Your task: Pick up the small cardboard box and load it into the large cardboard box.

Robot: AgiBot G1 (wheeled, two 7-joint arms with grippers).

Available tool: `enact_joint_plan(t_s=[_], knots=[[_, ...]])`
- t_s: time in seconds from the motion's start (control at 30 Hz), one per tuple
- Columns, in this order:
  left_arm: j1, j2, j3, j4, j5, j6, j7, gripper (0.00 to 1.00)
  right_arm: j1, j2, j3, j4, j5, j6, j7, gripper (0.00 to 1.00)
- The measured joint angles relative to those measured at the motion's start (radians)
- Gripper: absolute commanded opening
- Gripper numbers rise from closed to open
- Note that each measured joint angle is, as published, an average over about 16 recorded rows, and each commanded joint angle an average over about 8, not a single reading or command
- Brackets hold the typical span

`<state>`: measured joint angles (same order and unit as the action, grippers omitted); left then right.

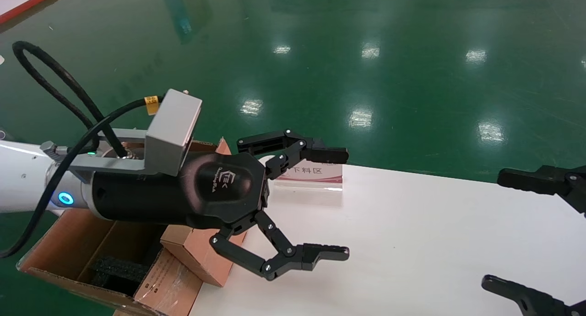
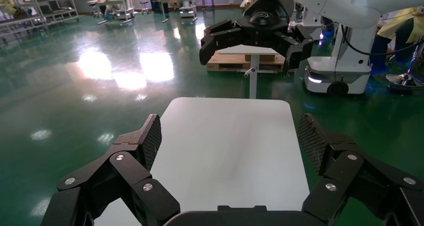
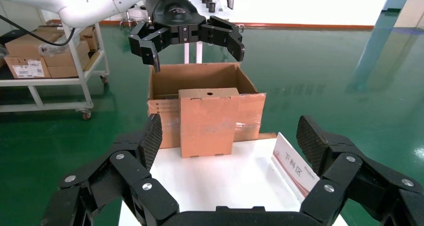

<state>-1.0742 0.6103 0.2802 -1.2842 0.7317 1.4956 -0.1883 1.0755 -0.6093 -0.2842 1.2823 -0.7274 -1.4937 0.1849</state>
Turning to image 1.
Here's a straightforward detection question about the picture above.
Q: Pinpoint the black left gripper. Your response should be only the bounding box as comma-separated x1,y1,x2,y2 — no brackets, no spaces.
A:
87,129,350,281

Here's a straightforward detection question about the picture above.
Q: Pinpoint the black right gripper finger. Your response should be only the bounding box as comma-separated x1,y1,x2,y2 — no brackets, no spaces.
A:
482,274,586,316
498,165,586,214

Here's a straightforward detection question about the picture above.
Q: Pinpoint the small cardboard box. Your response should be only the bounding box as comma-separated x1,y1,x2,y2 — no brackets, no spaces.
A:
160,223,250,288

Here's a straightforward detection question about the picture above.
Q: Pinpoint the large open cardboard box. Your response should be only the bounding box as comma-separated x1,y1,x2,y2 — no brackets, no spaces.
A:
16,137,233,316

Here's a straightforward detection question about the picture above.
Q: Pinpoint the acrylic sign with red print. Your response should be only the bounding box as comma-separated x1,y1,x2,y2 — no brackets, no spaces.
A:
272,157,344,191

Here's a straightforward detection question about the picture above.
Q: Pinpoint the black foam insert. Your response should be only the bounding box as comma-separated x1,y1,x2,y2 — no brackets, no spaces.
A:
89,256,152,296

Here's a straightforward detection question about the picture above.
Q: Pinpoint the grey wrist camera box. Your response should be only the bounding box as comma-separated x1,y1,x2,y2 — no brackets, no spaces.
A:
145,89,203,177

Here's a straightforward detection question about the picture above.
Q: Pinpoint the grey metal camera bracket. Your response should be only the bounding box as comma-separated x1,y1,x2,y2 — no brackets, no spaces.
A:
40,127,154,175

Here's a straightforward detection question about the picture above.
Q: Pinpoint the black cable with yellow tag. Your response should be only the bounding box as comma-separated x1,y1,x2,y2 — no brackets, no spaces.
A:
0,95,164,259

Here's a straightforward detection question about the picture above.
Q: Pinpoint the black looped cable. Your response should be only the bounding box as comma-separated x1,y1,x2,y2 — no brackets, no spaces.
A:
12,41,129,159

